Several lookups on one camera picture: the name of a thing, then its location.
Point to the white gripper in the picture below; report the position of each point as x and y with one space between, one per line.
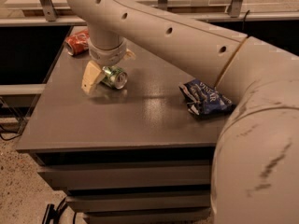
106 56

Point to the green soda can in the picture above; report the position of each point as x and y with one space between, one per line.
115 77

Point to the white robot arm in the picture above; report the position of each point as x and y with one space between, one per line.
255 172

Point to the red soda can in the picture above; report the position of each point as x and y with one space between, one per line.
77 42

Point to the grey drawer cabinet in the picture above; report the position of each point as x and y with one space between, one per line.
123 157

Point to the blue chip bag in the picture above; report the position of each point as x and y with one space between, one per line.
203 100

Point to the black device on floor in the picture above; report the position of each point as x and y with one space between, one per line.
54 213

